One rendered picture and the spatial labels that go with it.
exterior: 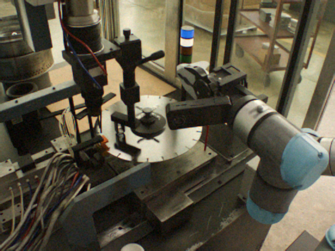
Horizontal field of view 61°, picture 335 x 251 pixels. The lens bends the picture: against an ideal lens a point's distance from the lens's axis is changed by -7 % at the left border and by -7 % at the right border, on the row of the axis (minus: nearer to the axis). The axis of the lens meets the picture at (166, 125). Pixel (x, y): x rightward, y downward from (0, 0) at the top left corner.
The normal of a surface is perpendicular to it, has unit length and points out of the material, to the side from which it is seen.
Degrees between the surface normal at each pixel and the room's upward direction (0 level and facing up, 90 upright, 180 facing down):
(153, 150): 0
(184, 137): 0
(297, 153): 38
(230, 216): 0
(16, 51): 90
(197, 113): 94
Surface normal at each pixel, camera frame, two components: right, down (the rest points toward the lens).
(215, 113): 0.04, 0.67
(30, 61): 0.68, 0.46
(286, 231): 0.02, -0.79
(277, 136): -0.53, -0.44
